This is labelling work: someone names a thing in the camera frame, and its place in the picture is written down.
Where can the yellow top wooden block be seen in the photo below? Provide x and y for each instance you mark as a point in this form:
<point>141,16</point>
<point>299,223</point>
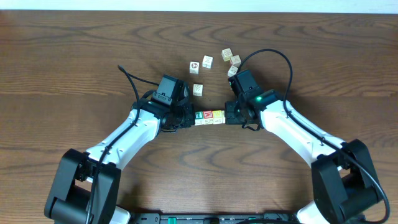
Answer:
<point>217,117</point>

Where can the green N wooden block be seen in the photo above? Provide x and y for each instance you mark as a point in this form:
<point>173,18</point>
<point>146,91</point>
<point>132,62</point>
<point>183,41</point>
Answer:
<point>232,71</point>

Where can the W wooden block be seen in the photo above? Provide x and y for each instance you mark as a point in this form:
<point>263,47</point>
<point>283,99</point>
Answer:
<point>197,90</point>

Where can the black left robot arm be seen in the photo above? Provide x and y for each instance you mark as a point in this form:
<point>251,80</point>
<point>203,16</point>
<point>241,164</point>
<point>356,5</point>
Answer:
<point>86,184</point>

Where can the yellow side wooden block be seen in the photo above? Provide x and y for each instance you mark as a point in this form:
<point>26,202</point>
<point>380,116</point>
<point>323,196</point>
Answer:
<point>226,54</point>

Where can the umbrella wooden block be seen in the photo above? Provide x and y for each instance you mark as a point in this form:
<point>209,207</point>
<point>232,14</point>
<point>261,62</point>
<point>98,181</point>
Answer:
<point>207,61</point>

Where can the hammer wooden block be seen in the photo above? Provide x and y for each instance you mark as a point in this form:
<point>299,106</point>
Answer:
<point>223,116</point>

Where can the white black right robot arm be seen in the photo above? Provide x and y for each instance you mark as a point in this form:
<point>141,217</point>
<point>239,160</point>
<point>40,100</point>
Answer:
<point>344,180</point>

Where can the ball A wooden block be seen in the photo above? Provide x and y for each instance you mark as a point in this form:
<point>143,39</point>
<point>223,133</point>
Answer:
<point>194,67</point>

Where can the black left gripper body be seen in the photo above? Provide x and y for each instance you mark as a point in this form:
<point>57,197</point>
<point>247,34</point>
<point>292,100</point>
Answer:
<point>189,115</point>

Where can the red M wooden block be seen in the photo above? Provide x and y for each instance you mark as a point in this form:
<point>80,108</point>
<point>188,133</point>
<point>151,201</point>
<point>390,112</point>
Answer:
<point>208,117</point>

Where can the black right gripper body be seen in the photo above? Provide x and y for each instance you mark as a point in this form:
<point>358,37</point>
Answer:
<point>234,114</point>

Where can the red side wooden block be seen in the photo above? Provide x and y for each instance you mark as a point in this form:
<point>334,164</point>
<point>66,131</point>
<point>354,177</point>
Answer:
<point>235,61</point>

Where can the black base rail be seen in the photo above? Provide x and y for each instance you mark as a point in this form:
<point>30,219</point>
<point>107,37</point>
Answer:
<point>157,218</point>

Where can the green 7 wooden block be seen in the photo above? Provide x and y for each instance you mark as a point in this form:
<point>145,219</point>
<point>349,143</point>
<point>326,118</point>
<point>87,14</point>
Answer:
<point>199,119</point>

